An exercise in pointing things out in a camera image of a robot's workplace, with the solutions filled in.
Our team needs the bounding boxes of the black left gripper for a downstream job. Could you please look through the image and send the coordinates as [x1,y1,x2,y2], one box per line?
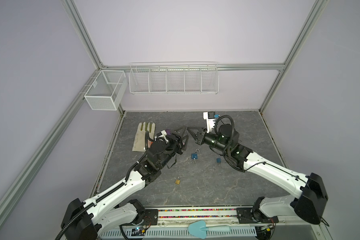
[157,125,189,169]

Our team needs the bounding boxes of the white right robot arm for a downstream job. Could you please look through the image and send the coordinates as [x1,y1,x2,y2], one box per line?
[188,112,329,225]

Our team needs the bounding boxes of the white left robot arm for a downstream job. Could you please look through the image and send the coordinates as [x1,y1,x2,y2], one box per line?
[56,126,189,240]

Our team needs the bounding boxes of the cream and green work glove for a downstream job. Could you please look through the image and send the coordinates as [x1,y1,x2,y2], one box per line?
[132,122,156,152]

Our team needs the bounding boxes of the brass padlock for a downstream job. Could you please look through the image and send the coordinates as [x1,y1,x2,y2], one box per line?
[175,177,181,185]

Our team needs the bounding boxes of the white mesh box basket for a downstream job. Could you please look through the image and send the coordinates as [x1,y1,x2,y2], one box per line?
[85,70,128,111]

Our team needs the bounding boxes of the teal garden trowel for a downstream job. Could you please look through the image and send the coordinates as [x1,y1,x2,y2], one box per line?
[188,221,231,239]

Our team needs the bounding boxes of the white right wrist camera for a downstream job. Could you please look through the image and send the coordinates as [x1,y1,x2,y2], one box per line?
[203,112,220,133]

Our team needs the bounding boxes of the white wire shelf basket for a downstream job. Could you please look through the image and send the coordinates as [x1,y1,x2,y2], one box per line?
[129,62,220,95]

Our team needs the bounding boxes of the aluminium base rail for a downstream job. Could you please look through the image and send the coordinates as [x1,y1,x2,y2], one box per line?
[74,204,325,227]

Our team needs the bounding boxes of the white slotted cable duct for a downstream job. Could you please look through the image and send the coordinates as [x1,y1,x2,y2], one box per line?
[100,226,257,240]

